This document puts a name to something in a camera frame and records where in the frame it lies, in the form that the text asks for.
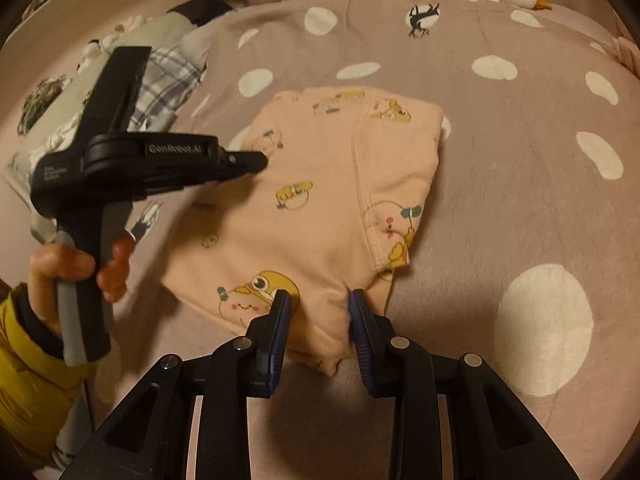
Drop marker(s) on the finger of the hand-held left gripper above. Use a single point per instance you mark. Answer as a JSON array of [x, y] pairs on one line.
[[245, 162]]

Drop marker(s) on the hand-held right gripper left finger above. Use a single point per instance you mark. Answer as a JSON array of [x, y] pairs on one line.
[[280, 330]]

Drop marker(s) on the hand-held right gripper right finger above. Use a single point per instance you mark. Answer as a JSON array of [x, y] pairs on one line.
[[361, 330]]

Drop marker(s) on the pink cartoon print pajama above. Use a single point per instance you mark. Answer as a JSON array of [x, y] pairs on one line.
[[320, 210]]

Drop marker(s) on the person's left forearm yellow sleeve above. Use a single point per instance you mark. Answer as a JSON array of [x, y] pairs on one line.
[[30, 375]]

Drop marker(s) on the person's left hand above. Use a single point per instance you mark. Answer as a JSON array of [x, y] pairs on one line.
[[55, 265]]

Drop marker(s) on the blue plaid cloth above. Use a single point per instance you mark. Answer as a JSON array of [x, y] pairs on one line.
[[170, 80]]

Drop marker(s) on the green patterned cushion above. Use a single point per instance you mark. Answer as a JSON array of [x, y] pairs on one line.
[[42, 102]]

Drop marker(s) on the grey pillow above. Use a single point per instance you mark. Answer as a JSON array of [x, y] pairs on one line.
[[160, 35]]

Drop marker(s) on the dark cloth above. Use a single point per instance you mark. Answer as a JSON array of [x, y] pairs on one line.
[[200, 10]]

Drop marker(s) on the mauve polka dot blanket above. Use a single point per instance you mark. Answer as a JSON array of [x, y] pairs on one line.
[[525, 200]]

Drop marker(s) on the pink folded cloth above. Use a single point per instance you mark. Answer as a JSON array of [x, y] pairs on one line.
[[627, 55]]

